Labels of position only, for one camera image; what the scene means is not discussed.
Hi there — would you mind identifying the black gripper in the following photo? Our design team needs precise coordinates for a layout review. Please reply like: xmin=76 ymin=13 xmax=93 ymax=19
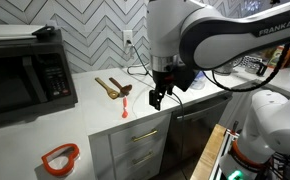
xmin=148 ymin=69 xmax=177 ymax=112

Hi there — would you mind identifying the clear plastic food container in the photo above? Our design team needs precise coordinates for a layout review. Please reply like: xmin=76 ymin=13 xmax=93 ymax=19
xmin=189 ymin=71 xmax=207 ymax=91

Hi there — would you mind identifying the small red spoon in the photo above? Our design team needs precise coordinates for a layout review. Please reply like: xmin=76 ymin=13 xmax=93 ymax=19
xmin=121 ymin=96 xmax=130 ymax=120

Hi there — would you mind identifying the dark wooden spoon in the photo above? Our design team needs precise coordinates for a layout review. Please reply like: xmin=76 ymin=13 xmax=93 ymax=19
xmin=108 ymin=76 xmax=134 ymax=95

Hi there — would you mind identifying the dark dishwasher front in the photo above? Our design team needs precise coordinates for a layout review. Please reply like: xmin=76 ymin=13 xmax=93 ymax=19
xmin=161 ymin=91 xmax=235 ymax=175

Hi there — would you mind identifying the light wooden spoon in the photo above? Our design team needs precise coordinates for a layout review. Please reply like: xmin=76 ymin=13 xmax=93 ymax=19
xmin=94 ymin=76 xmax=121 ymax=101

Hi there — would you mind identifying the glass kettle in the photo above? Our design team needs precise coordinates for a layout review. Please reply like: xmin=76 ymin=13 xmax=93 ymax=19
xmin=214 ymin=61 xmax=235 ymax=76

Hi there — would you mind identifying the wooden board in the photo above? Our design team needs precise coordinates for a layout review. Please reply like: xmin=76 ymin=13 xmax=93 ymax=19
xmin=189 ymin=123 xmax=228 ymax=180

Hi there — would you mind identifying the orange food package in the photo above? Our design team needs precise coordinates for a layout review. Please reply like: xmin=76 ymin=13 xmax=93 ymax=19
xmin=267 ymin=45 xmax=290 ymax=70

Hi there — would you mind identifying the orange heart shaped cutter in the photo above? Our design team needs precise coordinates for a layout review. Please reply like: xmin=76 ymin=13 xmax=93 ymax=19
xmin=40 ymin=142 xmax=81 ymax=178

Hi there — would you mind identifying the black microwave oven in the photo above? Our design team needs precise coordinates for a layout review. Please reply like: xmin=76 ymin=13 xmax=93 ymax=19
xmin=0 ymin=27 xmax=79 ymax=128

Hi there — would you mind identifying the white paper stack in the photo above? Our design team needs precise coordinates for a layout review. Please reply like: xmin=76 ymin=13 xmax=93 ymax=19
xmin=0 ymin=23 xmax=46 ymax=42

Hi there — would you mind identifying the black coffee maker power cord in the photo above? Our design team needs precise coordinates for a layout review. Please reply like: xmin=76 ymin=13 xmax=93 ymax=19
xmin=126 ymin=62 xmax=153 ymax=80

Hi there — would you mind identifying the long grey cable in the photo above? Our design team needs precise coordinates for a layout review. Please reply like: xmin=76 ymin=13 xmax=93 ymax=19
xmin=127 ymin=39 xmax=186 ymax=135

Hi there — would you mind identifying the white wall outlet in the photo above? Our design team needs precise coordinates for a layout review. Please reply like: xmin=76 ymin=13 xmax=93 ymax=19
xmin=122 ymin=29 xmax=134 ymax=51

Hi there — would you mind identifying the white drawer front brass handle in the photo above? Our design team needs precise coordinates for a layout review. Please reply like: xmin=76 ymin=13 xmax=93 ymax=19
xmin=112 ymin=133 xmax=172 ymax=178

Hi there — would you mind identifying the metal robot stand frame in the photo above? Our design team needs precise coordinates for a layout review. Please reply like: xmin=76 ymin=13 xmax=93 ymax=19
xmin=211 ymin=120 xmax=241 ymax=180

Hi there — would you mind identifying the metal grater with black handle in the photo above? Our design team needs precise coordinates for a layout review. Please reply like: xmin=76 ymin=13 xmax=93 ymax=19
xmin=242 ymin=55 xmax=268 ymax=77

